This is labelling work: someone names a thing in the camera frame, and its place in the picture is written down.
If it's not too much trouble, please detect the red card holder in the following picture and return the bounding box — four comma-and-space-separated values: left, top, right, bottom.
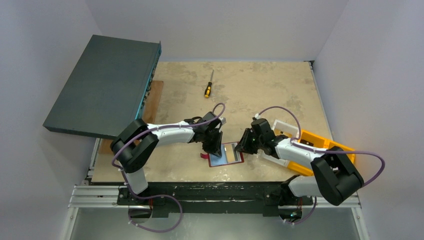
200, 142, 245, 168

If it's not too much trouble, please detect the aluminium rail frame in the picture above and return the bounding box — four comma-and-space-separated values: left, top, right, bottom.
68, 185, 361, 208

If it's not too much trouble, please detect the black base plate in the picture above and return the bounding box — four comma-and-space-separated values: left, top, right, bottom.
116, 181, 314, 220

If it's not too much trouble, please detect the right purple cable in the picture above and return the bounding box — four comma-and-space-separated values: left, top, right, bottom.
254, 105, 386, 226

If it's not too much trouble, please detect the yellow black screwdriver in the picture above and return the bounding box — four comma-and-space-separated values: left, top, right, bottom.
204, 69, 215, 98

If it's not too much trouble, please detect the white frame tray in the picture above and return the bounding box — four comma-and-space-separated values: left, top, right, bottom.
259, 120, 300, 170

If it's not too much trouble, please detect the gold card with stripe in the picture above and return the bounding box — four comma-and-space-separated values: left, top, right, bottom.
223, 142, 244, 165

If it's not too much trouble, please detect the wooden board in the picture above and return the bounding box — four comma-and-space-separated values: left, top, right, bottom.
97, 80, 164, 155

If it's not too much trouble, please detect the yellow plastic bin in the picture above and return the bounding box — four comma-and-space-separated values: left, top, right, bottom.
286, 130, 355, 177

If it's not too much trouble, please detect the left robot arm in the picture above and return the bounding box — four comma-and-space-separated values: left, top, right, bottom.
110, 111, 226, 205

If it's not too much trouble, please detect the dark grey network switch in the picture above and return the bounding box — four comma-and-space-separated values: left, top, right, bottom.
43, 35, 162, 139

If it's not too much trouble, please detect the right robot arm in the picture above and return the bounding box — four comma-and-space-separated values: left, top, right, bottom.
235, 118, 365, 206

